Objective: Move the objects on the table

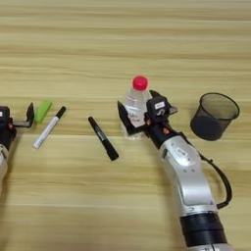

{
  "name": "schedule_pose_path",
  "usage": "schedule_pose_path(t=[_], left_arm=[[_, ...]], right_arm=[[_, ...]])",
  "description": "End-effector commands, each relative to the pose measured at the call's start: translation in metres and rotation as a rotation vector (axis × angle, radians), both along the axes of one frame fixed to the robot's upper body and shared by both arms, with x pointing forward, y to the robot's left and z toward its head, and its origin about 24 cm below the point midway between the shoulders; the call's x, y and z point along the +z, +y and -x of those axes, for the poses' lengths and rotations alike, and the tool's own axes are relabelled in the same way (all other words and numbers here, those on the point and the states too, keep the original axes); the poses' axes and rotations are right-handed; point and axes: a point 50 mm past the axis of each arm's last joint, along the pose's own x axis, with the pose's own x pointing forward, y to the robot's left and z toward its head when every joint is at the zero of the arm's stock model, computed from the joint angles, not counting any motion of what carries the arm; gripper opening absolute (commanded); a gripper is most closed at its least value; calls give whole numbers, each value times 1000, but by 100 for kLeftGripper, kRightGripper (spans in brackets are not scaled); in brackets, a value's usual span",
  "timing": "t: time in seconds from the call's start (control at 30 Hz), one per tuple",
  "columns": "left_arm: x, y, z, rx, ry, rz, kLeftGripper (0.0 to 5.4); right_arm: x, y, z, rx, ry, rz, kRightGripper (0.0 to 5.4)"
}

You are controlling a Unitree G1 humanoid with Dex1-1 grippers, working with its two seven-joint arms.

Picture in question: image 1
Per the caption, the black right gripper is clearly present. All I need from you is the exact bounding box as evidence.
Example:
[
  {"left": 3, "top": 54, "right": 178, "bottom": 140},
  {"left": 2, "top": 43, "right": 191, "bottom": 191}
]
[{"left": 116, "top": 89, "right": 184, "bottom": 150}]

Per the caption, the black marker pen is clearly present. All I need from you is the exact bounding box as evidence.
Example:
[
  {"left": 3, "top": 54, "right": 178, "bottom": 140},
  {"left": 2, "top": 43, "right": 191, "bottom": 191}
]
[{"left": 87, "top": 116, "right": 120, "bottom": 162}]

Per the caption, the clear bottle with red cap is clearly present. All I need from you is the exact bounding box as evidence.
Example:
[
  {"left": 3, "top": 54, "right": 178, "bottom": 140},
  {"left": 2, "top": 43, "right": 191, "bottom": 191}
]
[{"left": 124, "top": 75, "right": 153, "bottom": 140}]

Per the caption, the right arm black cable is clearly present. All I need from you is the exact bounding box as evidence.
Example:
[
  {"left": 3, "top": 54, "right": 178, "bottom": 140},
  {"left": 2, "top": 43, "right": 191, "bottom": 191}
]
[{"left": 195, "top": 151, "right": 233, "bottom": 211}]

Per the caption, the white marker with black cap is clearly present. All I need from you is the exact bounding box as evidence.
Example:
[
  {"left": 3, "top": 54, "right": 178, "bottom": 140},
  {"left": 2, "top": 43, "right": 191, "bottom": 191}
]
[{"left": 31, "top": 105, "right": 68, "bottom": 150}]

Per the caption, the green rectangular eraser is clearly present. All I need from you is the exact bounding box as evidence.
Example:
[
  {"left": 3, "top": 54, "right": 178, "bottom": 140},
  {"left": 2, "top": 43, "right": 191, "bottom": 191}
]
[{"left": 34, "top": 100, "right": 54, "bottom": 125}]

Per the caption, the black mesh pen cup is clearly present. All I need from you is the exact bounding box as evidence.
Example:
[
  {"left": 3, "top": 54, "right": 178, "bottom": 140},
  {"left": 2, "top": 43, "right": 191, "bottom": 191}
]
[{"left": 189, "top": 91, "right": 241, "bottom": 142}]

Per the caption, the gripper small black box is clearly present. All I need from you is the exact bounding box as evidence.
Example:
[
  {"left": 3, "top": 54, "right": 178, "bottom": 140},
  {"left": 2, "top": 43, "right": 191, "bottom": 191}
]
[
  {"left": 144, "top": 95, "right": 172, "bottom": 123},
  {"left": 0, "top": 105, "right": 11, "bottom": 125}
]

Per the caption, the left gripper small black box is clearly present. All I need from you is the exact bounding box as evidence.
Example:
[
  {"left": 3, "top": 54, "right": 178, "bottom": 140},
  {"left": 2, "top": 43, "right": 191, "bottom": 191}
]
[{"left": 0, "top": 105, "right": 11, "bottom": 125}]

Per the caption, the right gripper small black box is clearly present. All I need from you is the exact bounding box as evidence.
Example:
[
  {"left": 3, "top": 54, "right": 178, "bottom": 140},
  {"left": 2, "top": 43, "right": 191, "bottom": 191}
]
[{"left": 144, "top": 95, "right": 172, "bottom": 123}]

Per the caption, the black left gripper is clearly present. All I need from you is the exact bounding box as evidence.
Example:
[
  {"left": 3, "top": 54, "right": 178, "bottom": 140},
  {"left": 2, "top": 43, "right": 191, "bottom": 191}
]
[{"left": 0, "top": 102, "right": 35, "bottom": 152}]

